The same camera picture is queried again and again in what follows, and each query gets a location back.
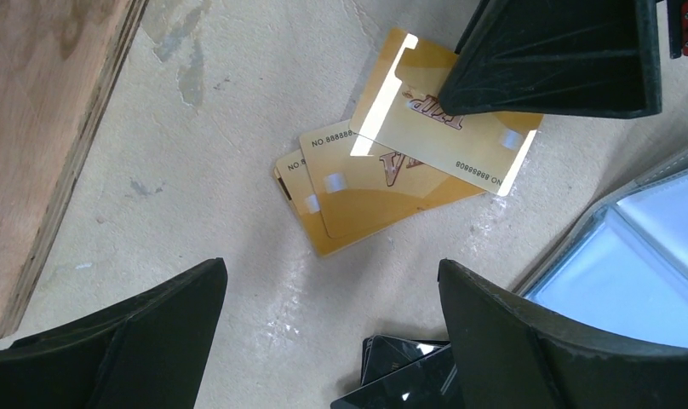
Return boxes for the orange credit card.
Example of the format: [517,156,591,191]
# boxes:
[274,121,483,256]

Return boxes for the black credit card stack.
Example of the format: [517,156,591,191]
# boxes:
[330,335,465,408]

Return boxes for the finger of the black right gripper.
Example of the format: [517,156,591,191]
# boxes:
[438,0,662,119]

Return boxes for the brown wooden board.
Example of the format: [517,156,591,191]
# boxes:
[0,1,146,339]

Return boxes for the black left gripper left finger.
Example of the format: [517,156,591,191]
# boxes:
[0,258,227,408]

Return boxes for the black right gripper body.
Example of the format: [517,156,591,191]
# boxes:
[666,0,688,60]

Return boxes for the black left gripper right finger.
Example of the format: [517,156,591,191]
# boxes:
[438,259,688,408]

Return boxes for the grey card holder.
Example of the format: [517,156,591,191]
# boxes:
[515,147,688,348]

